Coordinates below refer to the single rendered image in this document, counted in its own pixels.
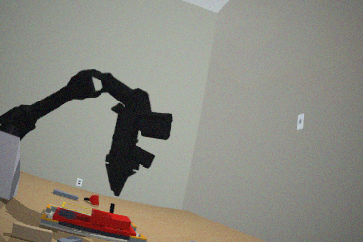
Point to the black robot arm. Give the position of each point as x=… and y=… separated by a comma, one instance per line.
x=135, y=116

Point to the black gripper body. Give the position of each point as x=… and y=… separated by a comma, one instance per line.
x=120, y=153

